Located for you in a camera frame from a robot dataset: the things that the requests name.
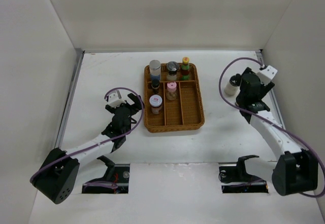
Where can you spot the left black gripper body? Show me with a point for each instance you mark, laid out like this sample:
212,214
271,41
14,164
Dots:
132,109

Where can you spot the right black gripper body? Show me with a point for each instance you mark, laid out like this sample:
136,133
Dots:
263,89

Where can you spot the red label white lid jar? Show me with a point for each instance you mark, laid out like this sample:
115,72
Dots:
156,103

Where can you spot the black cap white powder bottle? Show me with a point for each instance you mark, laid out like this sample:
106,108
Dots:
232,85

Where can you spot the small dark pepper jar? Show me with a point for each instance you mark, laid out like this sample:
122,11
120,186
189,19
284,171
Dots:
155,84

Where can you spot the pink lid spice jar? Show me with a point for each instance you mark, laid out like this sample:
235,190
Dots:
171,91

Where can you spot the grey cap blue label jar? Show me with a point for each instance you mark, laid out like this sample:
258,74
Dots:
155,70

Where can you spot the silver cap glass shaker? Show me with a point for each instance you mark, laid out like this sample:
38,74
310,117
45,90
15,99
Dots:
172,68

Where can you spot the yellow cap chili sauce bottle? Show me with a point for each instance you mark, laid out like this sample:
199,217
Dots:
185,68

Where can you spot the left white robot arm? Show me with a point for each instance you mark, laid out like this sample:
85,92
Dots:
57,175

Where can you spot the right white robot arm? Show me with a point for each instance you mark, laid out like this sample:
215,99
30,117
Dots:
296,170

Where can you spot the brown wicker divided tray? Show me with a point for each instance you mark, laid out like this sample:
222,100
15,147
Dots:
184,113

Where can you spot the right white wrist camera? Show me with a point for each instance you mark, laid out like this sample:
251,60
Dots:
267,74

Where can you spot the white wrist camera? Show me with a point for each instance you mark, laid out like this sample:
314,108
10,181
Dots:
114,99
267,74

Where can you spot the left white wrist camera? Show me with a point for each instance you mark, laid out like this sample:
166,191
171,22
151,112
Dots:
114,99

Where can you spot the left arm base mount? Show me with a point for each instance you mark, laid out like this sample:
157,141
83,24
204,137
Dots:
114,181

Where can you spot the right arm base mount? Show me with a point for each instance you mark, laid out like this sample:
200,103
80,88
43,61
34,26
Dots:
235,180

